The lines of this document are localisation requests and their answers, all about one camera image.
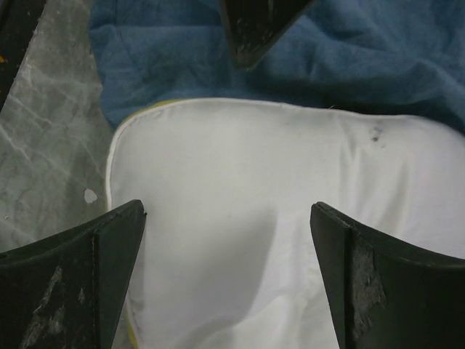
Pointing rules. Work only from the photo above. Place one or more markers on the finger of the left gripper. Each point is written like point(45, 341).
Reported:
point(252, 27)

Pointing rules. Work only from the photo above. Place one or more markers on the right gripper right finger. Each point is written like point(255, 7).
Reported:
point(384, 292)

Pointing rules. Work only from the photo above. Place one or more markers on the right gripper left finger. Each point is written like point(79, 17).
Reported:
point(68, 290)

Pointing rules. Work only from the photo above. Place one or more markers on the blue pillowcase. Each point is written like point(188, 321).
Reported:
point(375, 57)

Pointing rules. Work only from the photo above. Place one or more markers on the white pillow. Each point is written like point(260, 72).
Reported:
point(227, 259)

